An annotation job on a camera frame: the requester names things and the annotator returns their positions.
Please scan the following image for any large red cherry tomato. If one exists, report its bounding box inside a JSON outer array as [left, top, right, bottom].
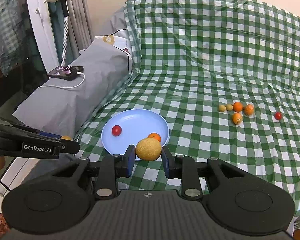
[[111, 125, 122, 137]]

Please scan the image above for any tan longan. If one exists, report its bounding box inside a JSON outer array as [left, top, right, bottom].
[[135, 138, 161, 161], [226, 104, 233, 111], [218, 105, 226, 113], [61, 135, 72, 140]]

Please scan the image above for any lone orange mandarin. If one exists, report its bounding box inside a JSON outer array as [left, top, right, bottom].
[[148, 133, 161, 142]]

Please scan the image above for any blue round plate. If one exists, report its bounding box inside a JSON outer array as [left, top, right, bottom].
[[101, 109, 170, 155]]

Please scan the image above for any grey sofa armrest cover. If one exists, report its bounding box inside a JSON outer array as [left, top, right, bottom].
[[13, 40, 131, 137]]

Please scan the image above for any lower orange kumquat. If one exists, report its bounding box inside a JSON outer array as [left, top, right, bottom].
[[232, 112, 243, 125]]

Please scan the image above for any top orange kumquat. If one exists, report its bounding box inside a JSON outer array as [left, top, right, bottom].
[[233, 102, 243, 113]]

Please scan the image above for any right wrapped orange kumquat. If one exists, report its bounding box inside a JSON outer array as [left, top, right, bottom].
[[244, 104, 254, 116]]

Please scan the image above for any black smartphone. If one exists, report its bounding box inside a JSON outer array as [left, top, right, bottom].
[[47, 66, 84, 81]]

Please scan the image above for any green checkered tablecloth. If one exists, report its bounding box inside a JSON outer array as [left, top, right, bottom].
[[77, 0, 300, 227]]

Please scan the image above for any small red cherry tomato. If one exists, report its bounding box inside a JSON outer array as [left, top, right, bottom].
[[275, 112, 282, 120]]

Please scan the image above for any grey curtain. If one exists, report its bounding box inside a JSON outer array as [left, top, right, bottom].
[[44, 0, 93, 63]]

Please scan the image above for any white charging cable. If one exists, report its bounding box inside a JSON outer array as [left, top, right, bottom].
[[36, 71, 86, 90]]

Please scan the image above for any silver flexible hose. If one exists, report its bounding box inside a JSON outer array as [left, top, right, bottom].
[[60, 15, 71, 66]]

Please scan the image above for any white door frame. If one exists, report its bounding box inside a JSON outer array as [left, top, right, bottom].
[[27, 0, 59, 72]]

